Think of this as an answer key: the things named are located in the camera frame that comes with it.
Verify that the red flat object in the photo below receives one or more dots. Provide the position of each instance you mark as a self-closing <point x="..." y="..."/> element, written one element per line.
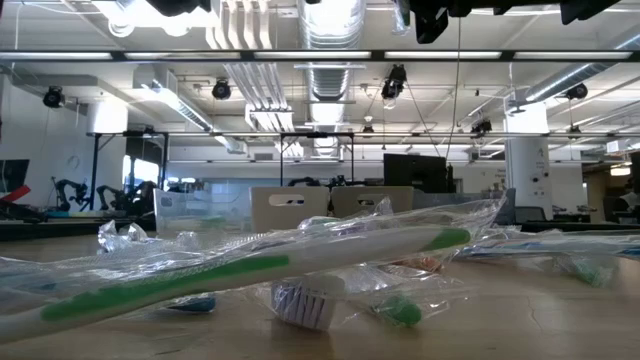
<point x="17" y="193"/>

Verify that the black overhead camera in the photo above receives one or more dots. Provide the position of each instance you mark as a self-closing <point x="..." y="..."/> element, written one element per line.
<point x="395" y="80"/>

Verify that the dark background desk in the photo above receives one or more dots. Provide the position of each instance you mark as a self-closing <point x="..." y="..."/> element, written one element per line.
<point x="50" y="227"/>

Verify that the black background rig frame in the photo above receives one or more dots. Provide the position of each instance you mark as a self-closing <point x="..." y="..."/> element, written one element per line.
<point x="95" y="165"/>
<point x="352" y="160"/>

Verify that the white plastic bin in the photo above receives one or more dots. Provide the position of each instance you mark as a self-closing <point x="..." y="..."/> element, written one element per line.
<point x="320" y="205"/>

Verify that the black ceiling spotlight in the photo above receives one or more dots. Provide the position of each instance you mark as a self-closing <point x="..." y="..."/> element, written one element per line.
<point x="53" y="97"/>
<point x="367" y="130"/>
<point x="577" y="91"/>
<point x="481" y="126"/>
<point x="221" y="90"/>

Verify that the grey office chair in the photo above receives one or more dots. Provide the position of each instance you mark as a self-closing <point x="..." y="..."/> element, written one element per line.
<point x="530" y="214"/>

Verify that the clear plastic bin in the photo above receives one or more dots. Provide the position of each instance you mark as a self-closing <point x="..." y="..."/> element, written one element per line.
<point x="200" y="205"/>

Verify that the green toothbrush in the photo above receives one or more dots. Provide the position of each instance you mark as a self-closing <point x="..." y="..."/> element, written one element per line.
<point x="402" y="15"/>
<point x="592" y="274"/>
<point x="400" y="312"/>
<point x="200" y="272"/>

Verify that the slim silver ceiling duct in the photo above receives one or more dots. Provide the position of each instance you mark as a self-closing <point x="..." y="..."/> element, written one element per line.
<point x="575" y="75"/>

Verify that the dark wall screen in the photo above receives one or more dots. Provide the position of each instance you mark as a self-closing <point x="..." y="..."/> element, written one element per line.
<point x="12" y="175"/>

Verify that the white column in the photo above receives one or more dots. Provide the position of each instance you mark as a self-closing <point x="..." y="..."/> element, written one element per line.
<point x="527" y="165"/>

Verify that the glowing wall lamp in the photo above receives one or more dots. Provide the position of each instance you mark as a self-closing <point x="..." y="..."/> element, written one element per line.
<point x="620" y="170"/>

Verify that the light grey plastic bin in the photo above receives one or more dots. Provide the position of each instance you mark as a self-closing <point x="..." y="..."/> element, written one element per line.
<point x="400" y="197"/>

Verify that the dark grey plastic bin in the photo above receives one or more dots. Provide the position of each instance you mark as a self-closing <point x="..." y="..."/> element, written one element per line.
<point x="440" y="199"/>

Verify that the purple toothbrush in wrapper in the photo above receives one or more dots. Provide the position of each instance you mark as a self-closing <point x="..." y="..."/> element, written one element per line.
<point x="305" y="305"/>

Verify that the black monitor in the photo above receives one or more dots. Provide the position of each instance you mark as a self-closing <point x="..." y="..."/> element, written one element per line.
<point x="415" y="172"/>

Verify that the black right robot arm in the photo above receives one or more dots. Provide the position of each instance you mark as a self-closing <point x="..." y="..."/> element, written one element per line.
<point x="585" y="10"/>

